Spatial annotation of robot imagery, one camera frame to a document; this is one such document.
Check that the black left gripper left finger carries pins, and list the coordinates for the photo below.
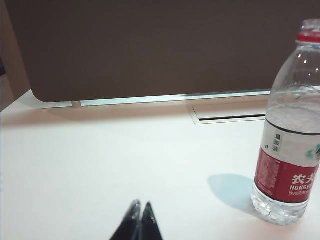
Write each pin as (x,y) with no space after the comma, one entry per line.
(128,225)

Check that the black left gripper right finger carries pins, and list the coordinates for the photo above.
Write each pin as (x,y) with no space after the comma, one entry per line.
(150,225)

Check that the Nongfu Spring mineral water bottle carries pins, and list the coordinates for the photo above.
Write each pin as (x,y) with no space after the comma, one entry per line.
(287,150)

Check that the brown desk partition panel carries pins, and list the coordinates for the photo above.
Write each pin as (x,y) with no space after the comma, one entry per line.
(150,50)

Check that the aluminium partition base rail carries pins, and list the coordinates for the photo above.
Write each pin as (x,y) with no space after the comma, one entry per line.
(162,98)

